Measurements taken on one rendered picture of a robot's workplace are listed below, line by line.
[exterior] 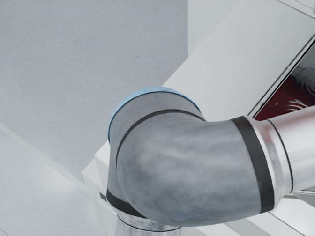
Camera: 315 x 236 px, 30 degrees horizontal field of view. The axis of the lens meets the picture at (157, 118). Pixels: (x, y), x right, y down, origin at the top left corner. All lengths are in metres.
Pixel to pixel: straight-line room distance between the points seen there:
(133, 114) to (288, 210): 0.51
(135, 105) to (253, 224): 0.39
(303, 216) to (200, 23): 0.78
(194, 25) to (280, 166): 1.21
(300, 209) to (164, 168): 0.58
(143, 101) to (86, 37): 1.82
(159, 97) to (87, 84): 1.67
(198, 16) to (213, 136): 1.15
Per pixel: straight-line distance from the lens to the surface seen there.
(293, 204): 1.10
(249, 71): 1.31
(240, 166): 0.53
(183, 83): 1.29
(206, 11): 1.65
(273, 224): 0.99
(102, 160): 1.04
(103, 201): 1.24
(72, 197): 2.09
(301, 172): 0.56
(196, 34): 1.75
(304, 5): 1.42
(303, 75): 1.22
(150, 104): 0.64
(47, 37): 2.51
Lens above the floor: 1.87
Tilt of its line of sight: 58 degrees down
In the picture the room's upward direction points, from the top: 5 degrees counter-clockwise
